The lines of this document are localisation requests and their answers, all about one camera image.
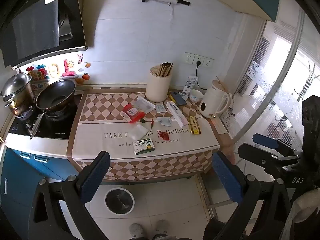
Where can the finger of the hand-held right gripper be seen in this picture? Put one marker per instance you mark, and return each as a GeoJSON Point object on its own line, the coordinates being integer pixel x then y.
{"type": "Point", "coordinates": [267, 140]}
{"type": "Point", "coordinates": [255, 155]}

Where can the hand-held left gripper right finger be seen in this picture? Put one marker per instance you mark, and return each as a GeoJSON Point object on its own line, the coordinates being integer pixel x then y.
{"type": "Point", "coordinates": [226, 178]}

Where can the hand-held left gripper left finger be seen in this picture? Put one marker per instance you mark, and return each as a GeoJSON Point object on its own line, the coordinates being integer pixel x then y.
{"type": "Point", "coordinates": [96, 177]}

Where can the white round trash can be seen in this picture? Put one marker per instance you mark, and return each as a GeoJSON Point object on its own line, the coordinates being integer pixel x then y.
{"type": "Point", "coordinates": [120, 201]}

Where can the white sachet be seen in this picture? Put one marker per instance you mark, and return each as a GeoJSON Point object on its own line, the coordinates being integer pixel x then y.
{"type": "Point", "coordinates": [165, 121]}
{"type": "Point", "coordinates": [160, 107]}

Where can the checkered tablecloth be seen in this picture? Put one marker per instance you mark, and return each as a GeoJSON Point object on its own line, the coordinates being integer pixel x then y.
{"type": "Point", "coordinates": [100, 135]}

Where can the dark cloth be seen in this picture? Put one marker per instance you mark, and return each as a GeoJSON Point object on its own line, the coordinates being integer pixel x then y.
{"type": "Point", "coordinates": [215, 230]}

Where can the patterned window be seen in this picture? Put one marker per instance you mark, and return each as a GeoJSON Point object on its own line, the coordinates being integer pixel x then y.
{"type": "Point", "coordinates": [280, 85]}

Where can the green and white medicine box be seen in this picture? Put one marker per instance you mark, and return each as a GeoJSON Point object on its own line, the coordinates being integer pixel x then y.
{"type": "Point", "coordinates": [144, 146]}

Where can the clear plastic bag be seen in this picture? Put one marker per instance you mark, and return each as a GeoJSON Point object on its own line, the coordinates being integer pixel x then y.
{"type": "Point", "coordinates": [138, 133]}

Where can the black gas stove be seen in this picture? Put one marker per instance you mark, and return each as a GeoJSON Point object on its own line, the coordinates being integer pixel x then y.
{"type": "Point", "coordinates": [58, 128]}

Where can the yellow snack packet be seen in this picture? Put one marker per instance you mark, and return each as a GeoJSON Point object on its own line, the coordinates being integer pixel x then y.
{"type": "Point", "coordinates": [194, 125]}

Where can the white electric kettle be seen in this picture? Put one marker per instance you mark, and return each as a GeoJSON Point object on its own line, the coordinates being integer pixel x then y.
{"type": "Point", "coordinates": [215, 100]}

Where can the grey fuzzy slipper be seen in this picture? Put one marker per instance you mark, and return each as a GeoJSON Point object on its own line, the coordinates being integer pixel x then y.
{"type": "Point", "coordinates": [137, 231]}
{"type": "Point", "coordinates": [163, 228]}

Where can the blue cabinet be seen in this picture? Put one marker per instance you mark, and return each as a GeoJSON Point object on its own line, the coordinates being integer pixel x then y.
{"type": "Point", "coordinates": [22, 180]}

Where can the red crumpled wrapper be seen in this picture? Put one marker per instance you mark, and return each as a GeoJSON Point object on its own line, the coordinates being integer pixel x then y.
{"type": "Point", "coordinates": [165, 136]}

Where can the thin clear plastic sheet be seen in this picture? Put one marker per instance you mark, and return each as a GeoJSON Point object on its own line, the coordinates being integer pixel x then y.
{"type": "Point", "coordinates": [300, 220]}

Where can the long white toothpaste box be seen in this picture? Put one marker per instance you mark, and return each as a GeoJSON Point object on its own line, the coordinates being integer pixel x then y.
{"type": "Point", "coordinates": [177, 113]}

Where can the white ceramic bowl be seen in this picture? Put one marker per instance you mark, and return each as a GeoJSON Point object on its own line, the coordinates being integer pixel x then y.
{"type": "Point", "coordinates": [196, 96]}

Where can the dark wok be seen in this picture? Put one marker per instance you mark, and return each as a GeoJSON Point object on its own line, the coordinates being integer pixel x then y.
{"type": "Point", "coordinates": [55, 95]}

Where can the dark blue phone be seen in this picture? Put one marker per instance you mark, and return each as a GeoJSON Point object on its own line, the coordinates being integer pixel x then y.
{"type": "Point", "coordinates": [180, 98]}

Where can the white and blue box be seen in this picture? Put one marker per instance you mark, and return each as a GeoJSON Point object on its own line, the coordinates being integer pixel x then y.
{"type": "Point", "coordinates": [190, 85]}

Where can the yellow flat item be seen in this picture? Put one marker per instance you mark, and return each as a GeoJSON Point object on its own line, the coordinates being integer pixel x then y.
{"type": "Point", "coordinates": [172, 97]}

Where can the white chopstick holder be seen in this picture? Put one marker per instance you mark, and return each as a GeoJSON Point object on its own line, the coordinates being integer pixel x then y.
{"type": "Point", "coordinates": [158, 87]}

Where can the stainless steel pot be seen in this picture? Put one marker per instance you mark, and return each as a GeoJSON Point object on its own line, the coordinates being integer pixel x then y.
{"type": "Point", "coordinates": [17, 92]}

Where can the bundle of wooden chopsticks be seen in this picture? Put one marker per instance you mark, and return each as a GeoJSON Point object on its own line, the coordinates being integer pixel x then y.
{"type": "Point", "coordinates": [165, 69]}

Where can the black range hood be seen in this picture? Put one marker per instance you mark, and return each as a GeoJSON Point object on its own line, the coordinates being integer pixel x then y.
{"type": "Point", "coordinates": [37, 25]}

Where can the white metal frame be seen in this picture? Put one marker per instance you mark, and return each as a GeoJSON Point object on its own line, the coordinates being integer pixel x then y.
{"type": "Point", "coordinates": [220, 203]}

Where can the white wall socket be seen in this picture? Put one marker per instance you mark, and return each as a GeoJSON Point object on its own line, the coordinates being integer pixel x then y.
{"type": "Point", "coordinates": [189, 58]}
{"type": "Point", "coordinates": [199, 59]}
{"type": "Point", "coordinates": [208, 62]}

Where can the colourful wall stickers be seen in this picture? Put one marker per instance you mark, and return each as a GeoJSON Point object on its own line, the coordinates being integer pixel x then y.
{"type": "Point", "coordinates": [66, 71]}

